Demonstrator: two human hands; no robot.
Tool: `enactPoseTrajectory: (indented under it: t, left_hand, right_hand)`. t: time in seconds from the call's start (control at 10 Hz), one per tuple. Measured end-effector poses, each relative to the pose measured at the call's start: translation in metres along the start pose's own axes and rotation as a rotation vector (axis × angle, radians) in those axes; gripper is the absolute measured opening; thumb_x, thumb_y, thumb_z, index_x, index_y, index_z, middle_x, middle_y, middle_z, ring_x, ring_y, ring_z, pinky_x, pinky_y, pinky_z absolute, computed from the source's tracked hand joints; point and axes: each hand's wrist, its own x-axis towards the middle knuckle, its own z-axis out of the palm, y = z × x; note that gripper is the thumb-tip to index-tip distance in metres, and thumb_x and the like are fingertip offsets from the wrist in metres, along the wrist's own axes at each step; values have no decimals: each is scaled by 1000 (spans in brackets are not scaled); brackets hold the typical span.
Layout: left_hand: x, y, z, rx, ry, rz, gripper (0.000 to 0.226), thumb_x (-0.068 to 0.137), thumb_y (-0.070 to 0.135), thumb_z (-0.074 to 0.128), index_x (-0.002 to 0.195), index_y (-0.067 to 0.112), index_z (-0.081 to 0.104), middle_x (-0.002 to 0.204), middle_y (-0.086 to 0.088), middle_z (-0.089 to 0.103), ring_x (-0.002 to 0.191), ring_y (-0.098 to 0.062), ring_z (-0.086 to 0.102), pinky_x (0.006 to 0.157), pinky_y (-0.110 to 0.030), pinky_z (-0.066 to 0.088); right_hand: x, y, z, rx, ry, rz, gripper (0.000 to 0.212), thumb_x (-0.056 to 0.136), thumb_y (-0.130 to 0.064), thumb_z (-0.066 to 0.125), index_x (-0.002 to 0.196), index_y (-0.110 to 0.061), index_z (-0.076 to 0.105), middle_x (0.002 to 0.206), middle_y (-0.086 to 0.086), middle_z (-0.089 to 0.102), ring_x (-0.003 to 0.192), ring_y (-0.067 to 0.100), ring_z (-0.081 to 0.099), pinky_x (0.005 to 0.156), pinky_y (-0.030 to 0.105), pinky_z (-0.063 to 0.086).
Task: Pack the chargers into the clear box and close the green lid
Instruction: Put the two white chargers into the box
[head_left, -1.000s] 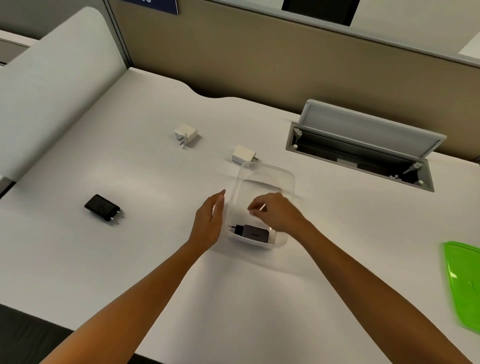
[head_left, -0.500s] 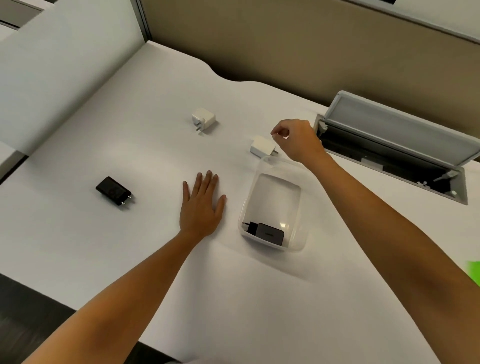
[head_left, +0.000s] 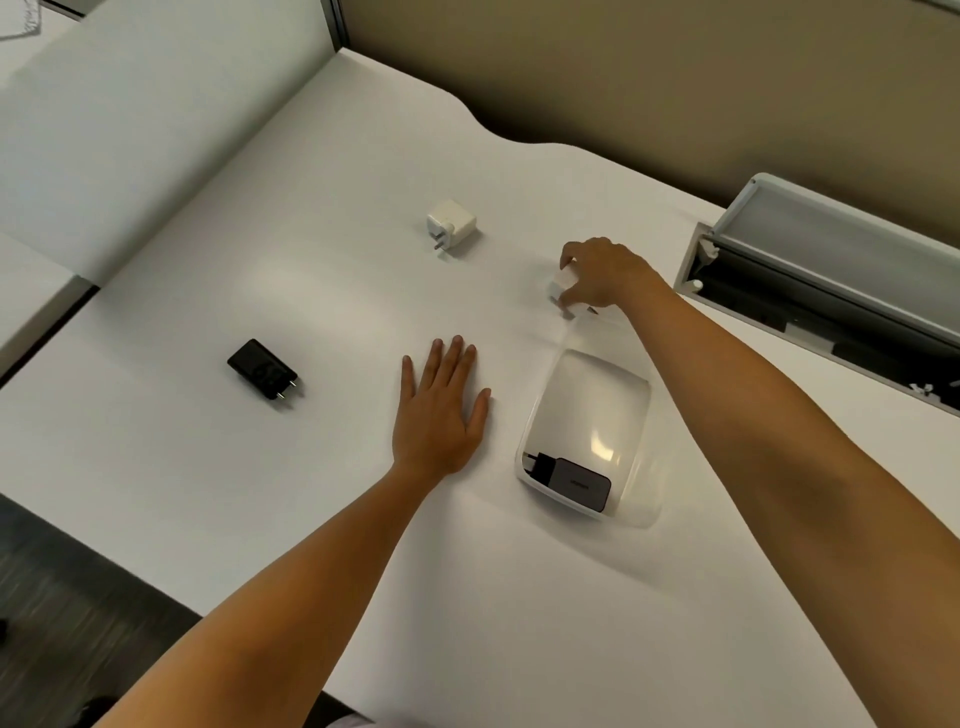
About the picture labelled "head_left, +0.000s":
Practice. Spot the person's right hand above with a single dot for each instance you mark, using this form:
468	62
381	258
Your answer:
609	274

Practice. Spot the person's left hand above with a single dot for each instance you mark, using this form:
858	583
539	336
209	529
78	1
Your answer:
436	424

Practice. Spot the person's left thumb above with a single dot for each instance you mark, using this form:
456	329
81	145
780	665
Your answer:
480	412

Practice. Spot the person's left little finger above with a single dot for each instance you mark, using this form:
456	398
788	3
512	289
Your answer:
409	382

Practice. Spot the person's left middle finger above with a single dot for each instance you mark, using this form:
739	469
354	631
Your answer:
451	366

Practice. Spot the person's right fingers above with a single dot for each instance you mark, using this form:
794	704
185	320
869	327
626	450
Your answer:
579	298

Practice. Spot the small white charger plug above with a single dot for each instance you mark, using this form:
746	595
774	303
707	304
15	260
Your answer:
556	287

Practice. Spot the person's right forearm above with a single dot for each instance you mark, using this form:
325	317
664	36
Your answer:
787	465

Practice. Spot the person's left forearm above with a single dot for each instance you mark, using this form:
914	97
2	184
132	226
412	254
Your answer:
292	592

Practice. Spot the clear plastic container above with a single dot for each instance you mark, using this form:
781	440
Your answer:
589	405

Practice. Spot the dark grey charger plug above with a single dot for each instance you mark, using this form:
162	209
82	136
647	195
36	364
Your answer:
574	482

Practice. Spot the white cube charger plug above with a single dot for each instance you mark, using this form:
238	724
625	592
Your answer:
451	222

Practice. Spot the black charger plug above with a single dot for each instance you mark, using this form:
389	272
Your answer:
261	367

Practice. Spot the white desk partition panel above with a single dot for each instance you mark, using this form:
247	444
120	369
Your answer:
142	127

